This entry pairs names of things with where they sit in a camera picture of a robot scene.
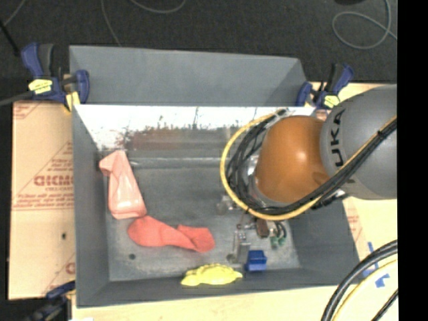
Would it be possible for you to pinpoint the brown cardboard board red print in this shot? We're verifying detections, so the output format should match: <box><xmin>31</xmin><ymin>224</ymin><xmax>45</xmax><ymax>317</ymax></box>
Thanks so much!
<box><xmin>7</xmin><ymin>100</ymin><xmax>77</xmax><ymax>301</ymax></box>

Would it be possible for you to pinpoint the red-orange cloth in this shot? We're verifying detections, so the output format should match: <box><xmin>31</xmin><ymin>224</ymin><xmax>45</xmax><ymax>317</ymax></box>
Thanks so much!
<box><xmin>127</xmin><ymin>215</ymin><xmax>216</xmax><ymax>253</ymax></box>

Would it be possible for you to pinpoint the small blue box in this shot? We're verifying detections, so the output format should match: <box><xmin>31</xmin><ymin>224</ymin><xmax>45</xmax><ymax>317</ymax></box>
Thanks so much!
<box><xmin>244</xmin><ymin>249</ymin><xmax>268</xmax><ymax>273</ymax></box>

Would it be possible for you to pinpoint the grey metal bin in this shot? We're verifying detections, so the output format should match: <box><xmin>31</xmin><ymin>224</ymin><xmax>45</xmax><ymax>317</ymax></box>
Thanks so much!
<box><xmin>68</xmin><ymin>45</ymin><xmax>360</xmax><ymax>307</ymax></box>

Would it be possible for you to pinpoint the yellow crumpled cloth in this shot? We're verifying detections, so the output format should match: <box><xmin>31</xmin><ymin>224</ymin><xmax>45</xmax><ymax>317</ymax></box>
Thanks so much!
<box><xmin>180</xmin><ymin>263</ymin><xmax>243</xmax><ymax>287</ymax></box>

